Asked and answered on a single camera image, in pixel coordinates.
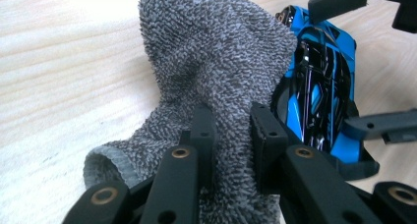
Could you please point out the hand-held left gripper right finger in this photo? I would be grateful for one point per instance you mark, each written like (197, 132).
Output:
(267, 145)

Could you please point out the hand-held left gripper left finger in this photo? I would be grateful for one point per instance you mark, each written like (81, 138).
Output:
(205, 145)

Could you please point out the blue toy car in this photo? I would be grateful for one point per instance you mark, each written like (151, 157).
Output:
(323, 86)

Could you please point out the grey terry cloth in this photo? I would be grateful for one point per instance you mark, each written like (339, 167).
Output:
(213, 53)

